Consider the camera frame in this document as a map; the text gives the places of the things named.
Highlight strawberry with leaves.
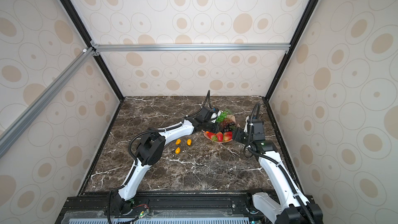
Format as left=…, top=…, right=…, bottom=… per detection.
left=205, top=132, right=218, bottom=142

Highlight strawberry red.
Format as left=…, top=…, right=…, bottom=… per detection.
left=216, top=132, right=224, bottom=142
left=223, top=132, right=233, bottom=142

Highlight black grape bunch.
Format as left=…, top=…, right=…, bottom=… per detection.
left=221, top=122, right=239, bottom=133

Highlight pink scalloped fruit bowl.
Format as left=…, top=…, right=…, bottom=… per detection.
left=203, top=111, right=240, bottom=144

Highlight green grape bunch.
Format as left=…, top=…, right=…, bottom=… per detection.
left=216, top=110, right=232, bottom=123

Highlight red grape bunch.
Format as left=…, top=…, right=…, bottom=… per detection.
left=223, top=118, right=235, bottom=125

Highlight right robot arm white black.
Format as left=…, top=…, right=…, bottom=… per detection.
left=233, top=102, right=323, bottom=224

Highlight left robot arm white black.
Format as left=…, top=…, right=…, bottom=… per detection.
left=106, top=92, right=221, bottom=218

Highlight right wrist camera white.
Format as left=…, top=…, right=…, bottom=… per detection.
left=244, top=116, right=251, bottom=133

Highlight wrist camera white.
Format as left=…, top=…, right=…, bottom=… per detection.
left=244, top=116, right=251, bottom=133
left=210, top=111, right=219, bottom=122

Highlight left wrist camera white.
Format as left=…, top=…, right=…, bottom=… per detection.
left=210, top=111, right=219, bottom=122

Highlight horizontal aluminium rail back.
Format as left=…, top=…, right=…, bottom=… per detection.
left=93, top=43, right=291, bottom=52

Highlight diagonal aluminium rail left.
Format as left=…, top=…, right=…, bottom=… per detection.
left=1, top=47, right=94, bottom=157

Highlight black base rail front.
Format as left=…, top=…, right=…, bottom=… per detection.
left=55, top=191, right=324, bottom=224

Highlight black frame post right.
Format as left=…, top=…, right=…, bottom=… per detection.
left=263, top=0, right=319, bottom=103

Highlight black frame post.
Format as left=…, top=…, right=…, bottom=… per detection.
left=263, top=0, right=319, bottom=103
left=59, top=0, right=124, bottom=101

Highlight black frame post left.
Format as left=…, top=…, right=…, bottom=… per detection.
left=59, top=0, right=124, bottom=101

